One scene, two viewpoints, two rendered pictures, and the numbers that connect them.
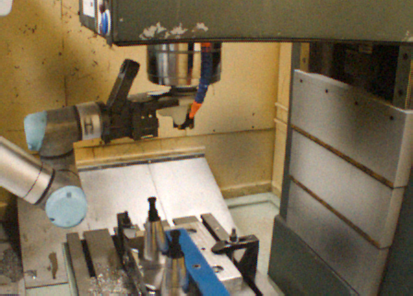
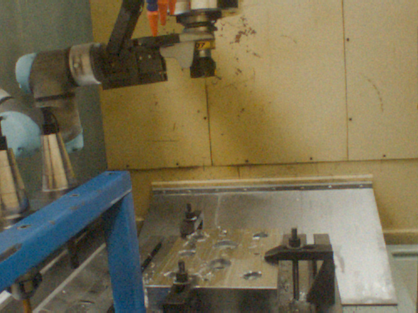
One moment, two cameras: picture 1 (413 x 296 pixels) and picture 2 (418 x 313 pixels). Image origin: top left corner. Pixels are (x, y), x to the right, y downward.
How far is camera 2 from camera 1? 0.56 m
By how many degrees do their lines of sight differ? 31
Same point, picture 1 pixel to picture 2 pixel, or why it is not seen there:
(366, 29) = not seen: outside the picture
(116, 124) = (116, 68)
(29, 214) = (153, 228)
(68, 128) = (55, 66)
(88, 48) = (229, 54)
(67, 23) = not seen: hidden behind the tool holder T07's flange
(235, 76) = (410, 87)
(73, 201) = (7, 125)
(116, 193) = (255, 217)
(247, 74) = not seen: outside the picture
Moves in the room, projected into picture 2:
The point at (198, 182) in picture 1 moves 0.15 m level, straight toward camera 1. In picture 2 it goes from (356, 214) to (345, 228)
